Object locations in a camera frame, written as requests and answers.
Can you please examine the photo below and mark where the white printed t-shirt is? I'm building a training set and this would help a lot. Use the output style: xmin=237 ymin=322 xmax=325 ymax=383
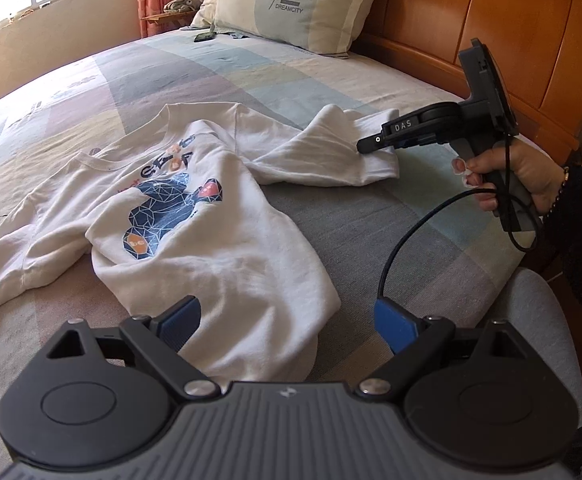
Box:
xmin=0 ymin=103 xmax=399 ymax=384

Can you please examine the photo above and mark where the person's right hand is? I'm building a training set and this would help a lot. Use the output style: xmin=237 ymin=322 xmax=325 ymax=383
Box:
xmin=451 ymin=140 xmax=565 ymax=216

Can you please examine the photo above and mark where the grey trousers knee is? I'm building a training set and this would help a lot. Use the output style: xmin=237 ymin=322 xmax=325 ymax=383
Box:
xmin=485 ymin=268 xmax=582 ymax=426

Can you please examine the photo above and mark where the wooden headboard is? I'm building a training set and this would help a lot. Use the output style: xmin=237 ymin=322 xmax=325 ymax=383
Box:
xmin=353 ymin=0 xmax=582 ymax=164

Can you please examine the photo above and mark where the pastel patchwork bed sheet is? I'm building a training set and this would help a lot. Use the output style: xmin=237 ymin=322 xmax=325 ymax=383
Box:
xmin=0 ymin=27 xmax=528 ymax=480

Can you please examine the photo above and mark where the Dreamcity pillow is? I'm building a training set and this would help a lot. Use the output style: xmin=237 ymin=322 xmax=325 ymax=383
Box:
xmin=191 ymin=0 xmax=373 ymax=55

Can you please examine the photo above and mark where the black phone on bed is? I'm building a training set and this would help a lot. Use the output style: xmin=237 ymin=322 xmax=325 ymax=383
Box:
xmin=193 ymin=32 xmax=215 ymax=42

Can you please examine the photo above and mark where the wooden bedside table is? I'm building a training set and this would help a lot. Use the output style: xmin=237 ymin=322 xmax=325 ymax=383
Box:
xmin=140 ymin=11 xmax=195 ymax=38

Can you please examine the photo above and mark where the bundle on bedside table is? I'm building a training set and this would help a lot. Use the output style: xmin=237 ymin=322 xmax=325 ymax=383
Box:
xmin=163 ymin=0 xmax=202 ymax=13

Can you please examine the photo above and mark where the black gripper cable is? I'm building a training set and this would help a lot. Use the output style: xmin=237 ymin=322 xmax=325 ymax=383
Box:
xmin=376 ymin=119 xmax=537 ymax=306

